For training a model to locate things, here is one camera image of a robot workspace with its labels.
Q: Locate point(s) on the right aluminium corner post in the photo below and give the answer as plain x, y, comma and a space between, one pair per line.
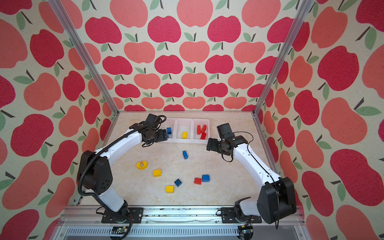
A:
286, 47

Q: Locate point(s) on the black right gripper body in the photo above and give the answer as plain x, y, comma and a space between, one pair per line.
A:
215, 145

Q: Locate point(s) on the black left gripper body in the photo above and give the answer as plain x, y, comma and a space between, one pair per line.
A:
158, 136

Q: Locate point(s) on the dark blue lego brick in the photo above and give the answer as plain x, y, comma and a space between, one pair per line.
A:
178, 182

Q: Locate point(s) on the small blue lego brick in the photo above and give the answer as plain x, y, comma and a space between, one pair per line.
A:
169, 131

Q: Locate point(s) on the red long lego brick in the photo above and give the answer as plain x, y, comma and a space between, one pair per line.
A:
203, 132

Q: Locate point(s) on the white middle plastic bin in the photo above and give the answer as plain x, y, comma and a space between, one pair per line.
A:
184, 125

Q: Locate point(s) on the white left plastic bin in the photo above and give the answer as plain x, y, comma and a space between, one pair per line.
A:
171, 127

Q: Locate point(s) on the yellow lego brick front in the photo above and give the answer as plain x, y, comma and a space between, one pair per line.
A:
170, 189

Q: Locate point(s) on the left aluminium corner post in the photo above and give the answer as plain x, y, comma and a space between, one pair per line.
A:
71, 31

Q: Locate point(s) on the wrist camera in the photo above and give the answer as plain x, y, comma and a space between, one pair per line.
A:
225, 131
153, 121

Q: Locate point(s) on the yellow lego brick middle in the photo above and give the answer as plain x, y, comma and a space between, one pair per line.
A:
157, 173

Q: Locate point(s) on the yellow round lego piece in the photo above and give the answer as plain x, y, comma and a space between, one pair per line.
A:
142, 165

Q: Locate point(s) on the red small lego brick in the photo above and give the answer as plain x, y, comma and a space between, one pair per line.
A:
197, 181

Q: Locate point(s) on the aluminium corner post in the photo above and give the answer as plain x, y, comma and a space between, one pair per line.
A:
71, 31
286, 47

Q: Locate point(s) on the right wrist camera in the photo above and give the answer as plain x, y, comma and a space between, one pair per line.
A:
225, 131

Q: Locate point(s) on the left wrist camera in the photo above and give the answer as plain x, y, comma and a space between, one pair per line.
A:
153, 121

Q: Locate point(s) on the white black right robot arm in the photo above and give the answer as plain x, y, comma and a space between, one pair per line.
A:
276, 198

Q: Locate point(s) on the blue lego brick centre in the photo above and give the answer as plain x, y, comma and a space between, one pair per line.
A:
185, 154

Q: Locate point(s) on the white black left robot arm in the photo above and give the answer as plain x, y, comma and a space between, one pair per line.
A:
95, 176

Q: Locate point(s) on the light blue lego brick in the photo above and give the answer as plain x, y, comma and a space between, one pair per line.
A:
205, 178

